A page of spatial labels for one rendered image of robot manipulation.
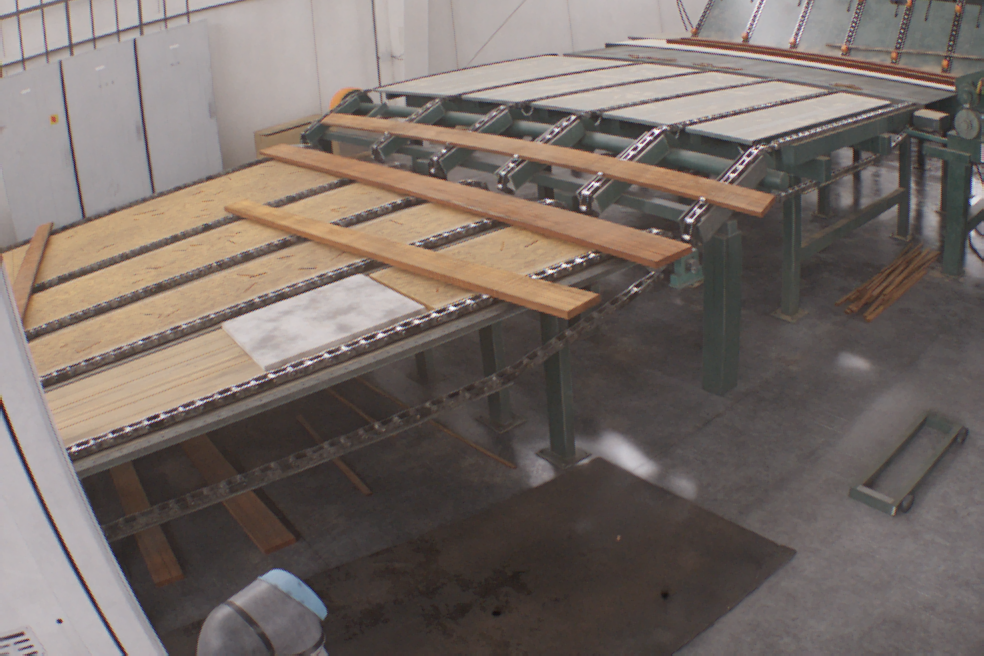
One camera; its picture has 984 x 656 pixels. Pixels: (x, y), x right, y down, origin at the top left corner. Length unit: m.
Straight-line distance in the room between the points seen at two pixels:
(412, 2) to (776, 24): 3.83
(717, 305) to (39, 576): 3.16
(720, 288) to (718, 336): 0.23
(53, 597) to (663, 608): 2.09
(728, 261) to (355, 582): 1.99
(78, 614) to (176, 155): 7.14
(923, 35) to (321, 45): 6.37
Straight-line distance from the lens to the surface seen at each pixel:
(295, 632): 1.26
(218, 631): 1.23
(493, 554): 2.89
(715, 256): 3.49
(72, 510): 0.79
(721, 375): 3.70
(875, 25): 8.01
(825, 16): 8.34
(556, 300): 2.59
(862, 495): 3.07
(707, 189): 3.46
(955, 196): 5.12
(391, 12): 9.09
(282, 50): 8.79
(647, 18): 11.98
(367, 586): 2.83
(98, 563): 0.83
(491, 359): 3.52
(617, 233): 3.13
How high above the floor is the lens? 1.89
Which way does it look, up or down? 21 degrees down
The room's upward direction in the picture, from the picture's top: 6 degrees counter-clockwise
